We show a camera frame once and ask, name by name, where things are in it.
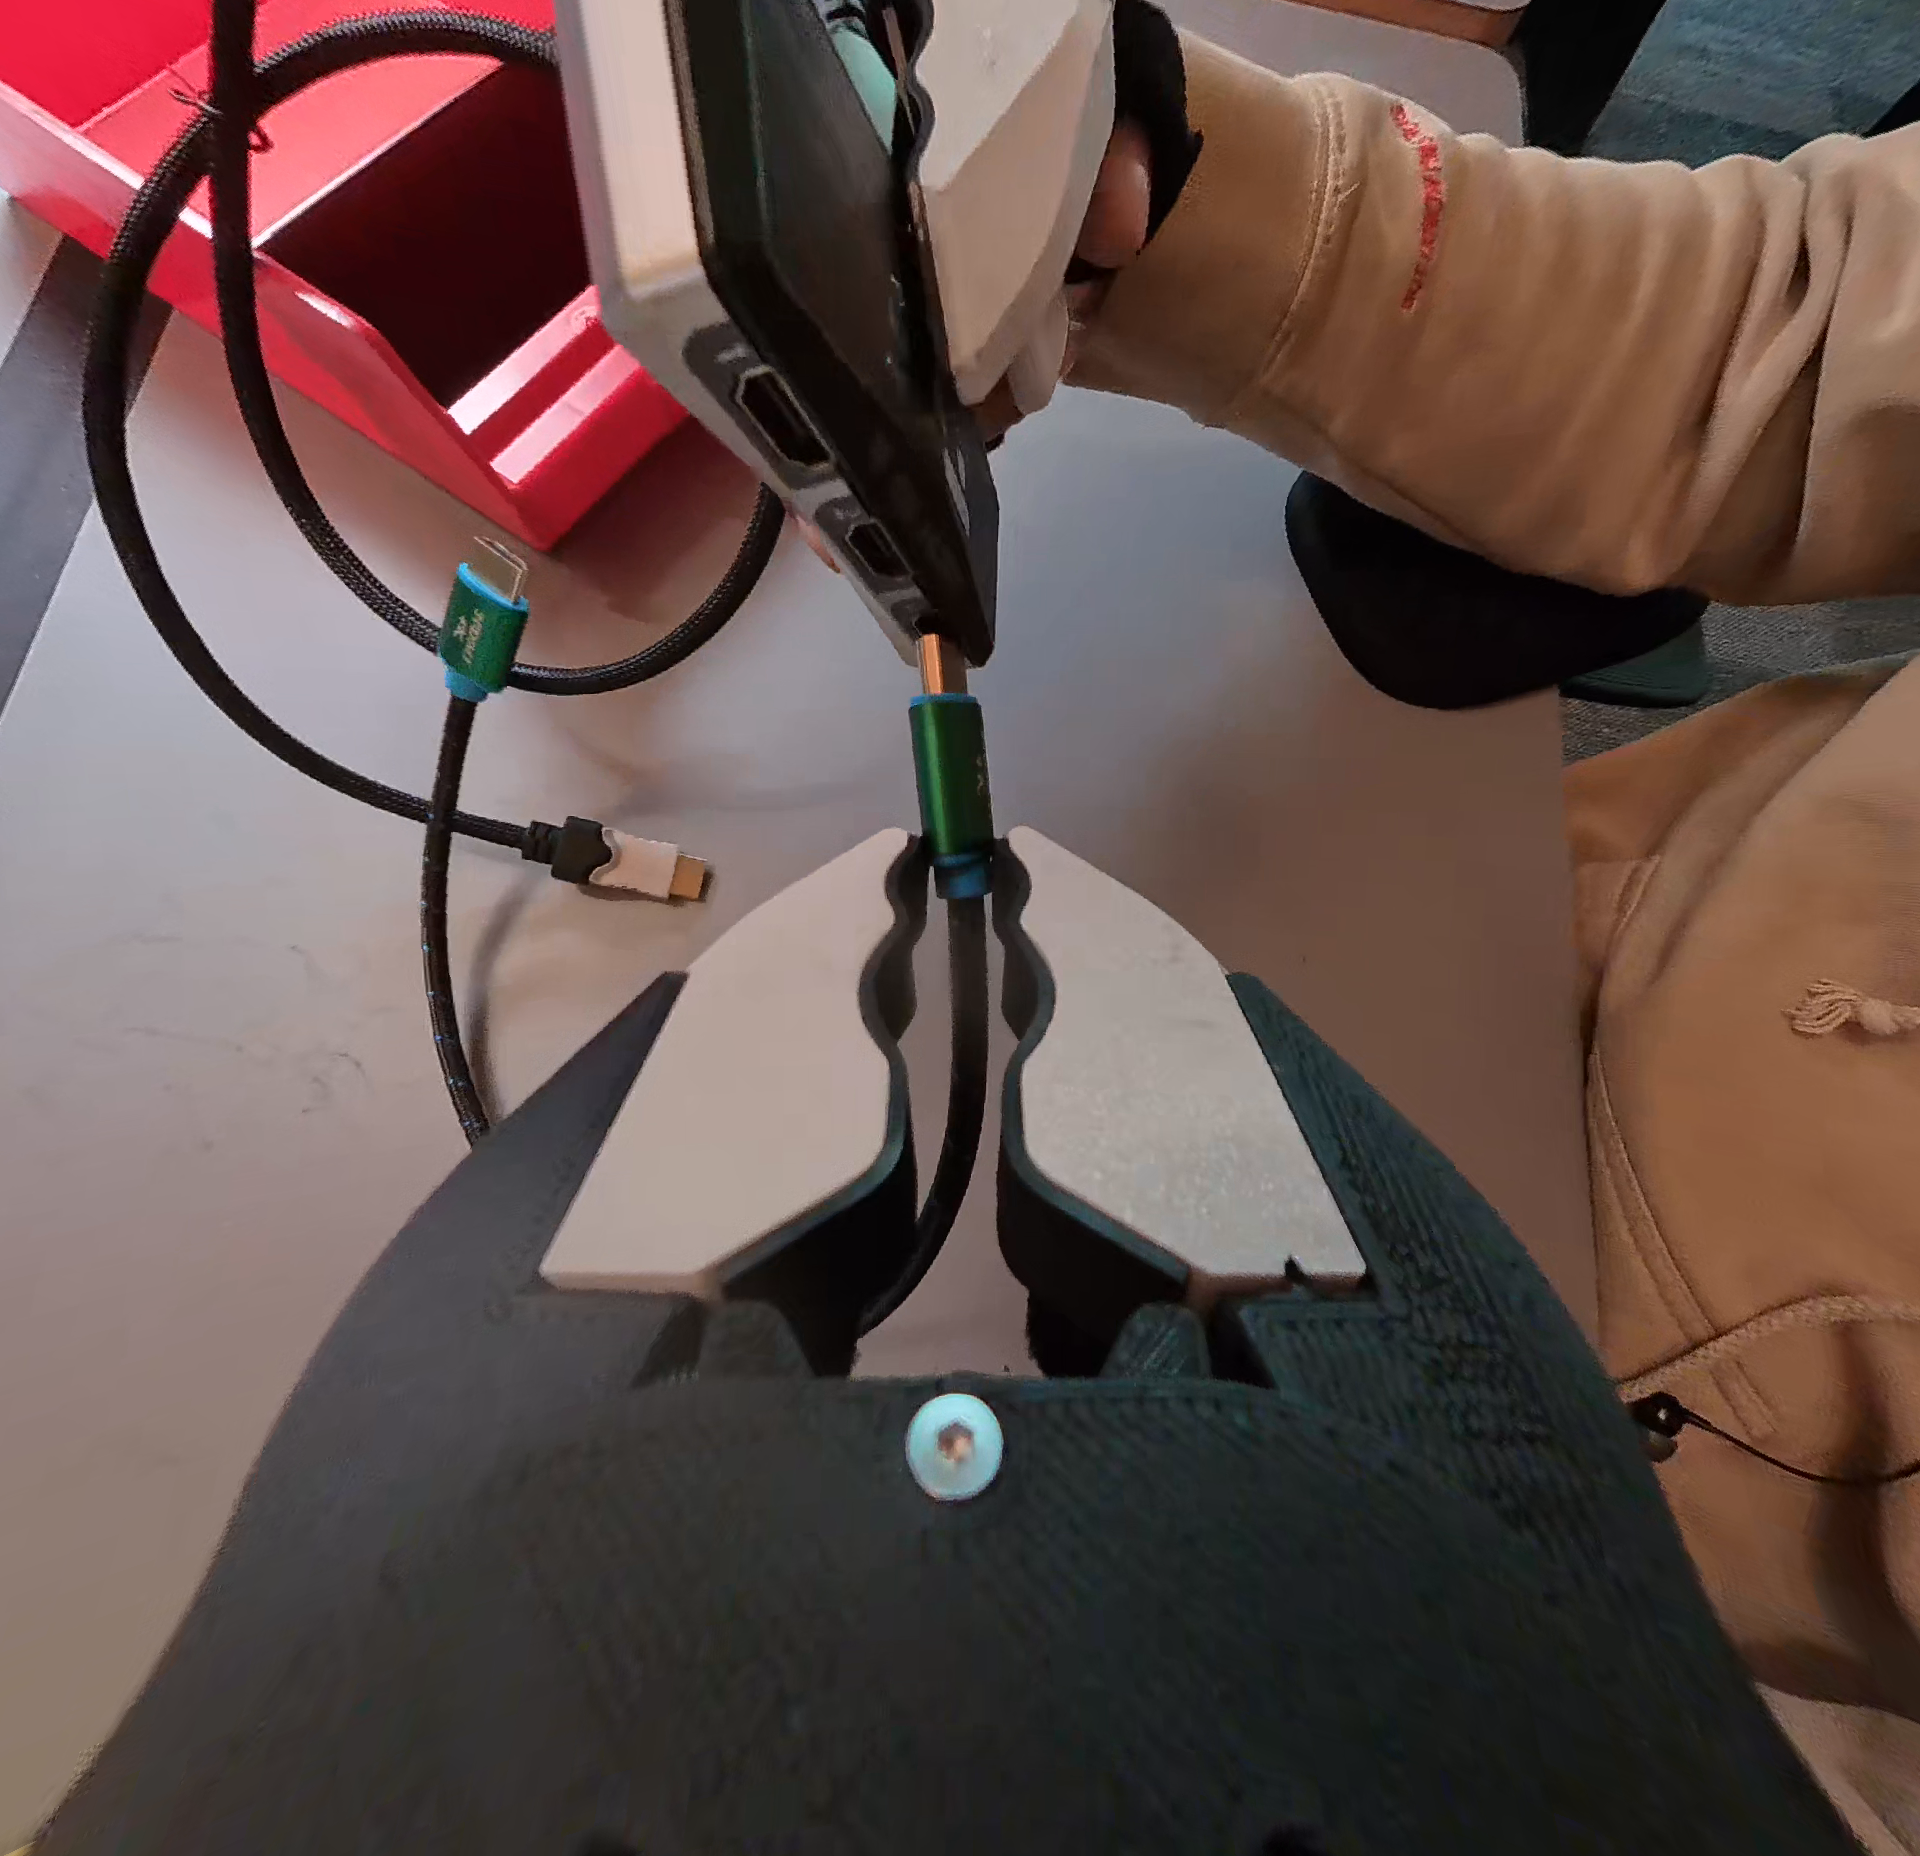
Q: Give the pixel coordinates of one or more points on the silver and black port hub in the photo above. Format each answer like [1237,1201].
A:
[810,238]

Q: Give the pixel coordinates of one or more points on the red cardboard box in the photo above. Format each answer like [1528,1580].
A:
[577,431]

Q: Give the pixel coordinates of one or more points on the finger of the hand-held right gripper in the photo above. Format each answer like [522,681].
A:
[1012,161]

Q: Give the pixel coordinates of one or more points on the person's beige hoodie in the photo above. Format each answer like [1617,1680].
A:
[1771,1212]

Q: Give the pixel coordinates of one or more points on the person's right hand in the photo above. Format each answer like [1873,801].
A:
[1115,206]

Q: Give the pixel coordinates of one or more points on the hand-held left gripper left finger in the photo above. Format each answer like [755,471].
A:
[734,1092]

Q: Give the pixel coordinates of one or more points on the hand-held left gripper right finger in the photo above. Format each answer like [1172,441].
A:
[1169,1105]

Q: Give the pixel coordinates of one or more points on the person's right forearm beige sleeve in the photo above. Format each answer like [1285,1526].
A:
[1502,325]

